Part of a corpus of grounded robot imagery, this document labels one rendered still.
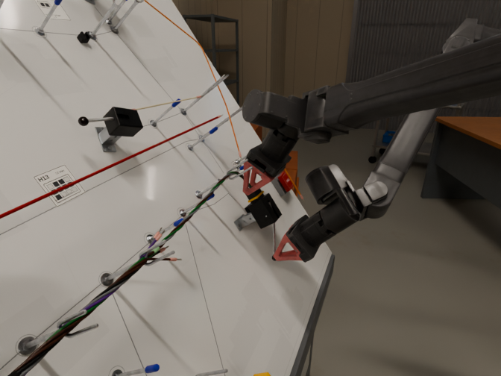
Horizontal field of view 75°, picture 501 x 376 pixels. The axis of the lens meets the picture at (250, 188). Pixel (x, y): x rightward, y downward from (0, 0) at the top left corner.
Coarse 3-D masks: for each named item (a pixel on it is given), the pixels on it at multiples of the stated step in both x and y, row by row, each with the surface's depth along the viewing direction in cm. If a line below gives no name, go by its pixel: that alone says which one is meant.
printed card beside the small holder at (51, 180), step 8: (56, 168) 46; (64, 168) 47; (40, 176) 44; (48, 176) 45; (56, 176) 46; (64, 176) 47; (72, 176) 48; (40, 184) 44; (48, 184) 45; (56, 184) 45; (64, 184) 46; (80, 184) 48; (64, 192) 46; (72, 192) 47; (80, 192) 48; (56, 200) 44; (64, 200) 45
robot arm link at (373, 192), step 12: (324, 168) 66; (336, 168) 66; (312, 180) 66; (324, 180) 64; (336, 180) 65; (348, 180) 64; (312, 192) 66; (324, 192) 63; (348, 192) 65; (360, 192) 61; (372, 192) 59; (384, 192) 59; (360, 204) 61; (360, 216) 64
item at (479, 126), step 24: (456, 120) 300; (480, 120) 300; (432, 144) 325; (456, 144) 292; (480, 144) 260; (432, 168) 331; (456, 168) 292; (480, 168) 259; (432, 192) 342; (456, 192) 340; (480, 192) 259
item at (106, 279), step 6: (156, 246) 38; (144, 252) 40; (174, 252) 38; (162, 258) 39; (132, 264) 41; (150, 264) 40; (120, 270) 43; (126, 270) 42; (102, 276) 45; (108, 276) 45; (114, 276) 44; (102, 282) 44; (108, 282) 45
